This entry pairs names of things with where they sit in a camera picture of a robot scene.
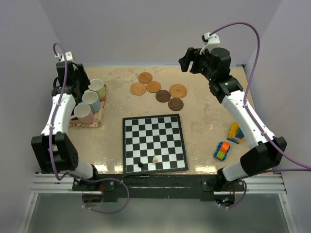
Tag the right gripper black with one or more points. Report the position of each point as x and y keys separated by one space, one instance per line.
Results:
x=192 y=54

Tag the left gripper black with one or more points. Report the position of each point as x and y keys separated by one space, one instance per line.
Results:
x=79 y=71

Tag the woven rattan coaster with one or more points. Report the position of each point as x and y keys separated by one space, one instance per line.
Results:
x=178 y=91
x=138 y=88

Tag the dark walnut coaster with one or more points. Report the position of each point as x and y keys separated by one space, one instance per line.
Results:
x=175 y=104
x=163 y=96

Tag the light wooden coaster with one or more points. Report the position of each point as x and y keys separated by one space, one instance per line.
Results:
x=145 y=77
x=153 y=86

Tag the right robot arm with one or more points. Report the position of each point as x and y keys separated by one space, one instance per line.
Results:
x=265 y=148

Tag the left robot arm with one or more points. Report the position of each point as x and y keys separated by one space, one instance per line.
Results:
x=53 y=148

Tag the green mug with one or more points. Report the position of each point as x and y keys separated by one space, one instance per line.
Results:
x=98 y=86

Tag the light blue mug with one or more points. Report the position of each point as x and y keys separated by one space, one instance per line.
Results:
x=91 y=98

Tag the pink mug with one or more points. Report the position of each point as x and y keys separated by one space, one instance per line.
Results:
x=83 y=113

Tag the floral serving tray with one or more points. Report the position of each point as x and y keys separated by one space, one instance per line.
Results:
x=97 y=116

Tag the black white chessboard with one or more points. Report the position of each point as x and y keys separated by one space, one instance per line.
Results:
x=145 y=137

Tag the toy block tower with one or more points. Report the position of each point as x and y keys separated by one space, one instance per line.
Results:
x=235 y=134

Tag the colourful toy car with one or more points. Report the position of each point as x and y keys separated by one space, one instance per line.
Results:
x=222 y=150

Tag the white chess piece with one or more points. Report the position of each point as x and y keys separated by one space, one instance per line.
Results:
x=154 y=160

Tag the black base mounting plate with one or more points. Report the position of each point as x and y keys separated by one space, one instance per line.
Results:
x=171 y=186

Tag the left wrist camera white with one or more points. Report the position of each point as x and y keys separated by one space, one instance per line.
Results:
x=68 y=55

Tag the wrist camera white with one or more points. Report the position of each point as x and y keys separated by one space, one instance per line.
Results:
x=68 y=55
x=211 y=41

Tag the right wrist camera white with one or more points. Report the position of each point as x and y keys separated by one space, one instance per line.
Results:
x=211 y=41

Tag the front aluminium rail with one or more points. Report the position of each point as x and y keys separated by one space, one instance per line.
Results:
x=259 y=184

